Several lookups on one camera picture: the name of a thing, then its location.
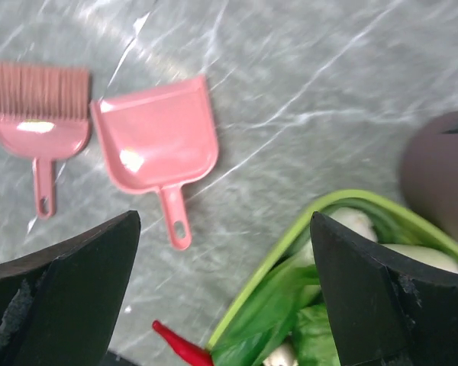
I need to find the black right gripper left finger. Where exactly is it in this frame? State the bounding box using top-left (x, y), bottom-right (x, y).
top-left (0, 210), bottom-right (140, 366)

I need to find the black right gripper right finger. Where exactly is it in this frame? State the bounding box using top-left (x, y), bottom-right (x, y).
top-left (310, 212), bottom-right (458, 365)

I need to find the pink hand brush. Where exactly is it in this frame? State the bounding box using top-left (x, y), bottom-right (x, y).
top-left (0, 62), bottom-right (91, 219)

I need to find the pink plastic dustpan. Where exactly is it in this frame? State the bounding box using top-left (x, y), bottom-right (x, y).
top-left (90, 75), bottom-right (218, 250)

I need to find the white radish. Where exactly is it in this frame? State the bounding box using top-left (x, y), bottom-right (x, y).
top-left (381, 242), bottom-right (458, 275)

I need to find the green plastic vegetable basket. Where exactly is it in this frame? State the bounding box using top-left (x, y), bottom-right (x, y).
top-left (206, 189), bottom-right (458, 350)

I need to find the white green cabbage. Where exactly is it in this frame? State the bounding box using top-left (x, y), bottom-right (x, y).
top-left (331, 207), bottom-right (378, 242)

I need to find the dark green leafy vegetable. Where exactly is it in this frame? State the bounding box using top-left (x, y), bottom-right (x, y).
top-left (211, 262), bottom-right (340, 366)

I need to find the beige mushroom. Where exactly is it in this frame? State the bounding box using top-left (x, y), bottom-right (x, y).
top-left (263, 342), bottom-right (298, 366)

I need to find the red chili pepper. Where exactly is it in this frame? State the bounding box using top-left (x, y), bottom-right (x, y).
top-left (152, 320), bottom-right (214, 366)

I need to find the brown plastic trash bin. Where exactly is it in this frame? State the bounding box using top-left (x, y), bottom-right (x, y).
top-left (399, 111), bottom-right (458, 242)

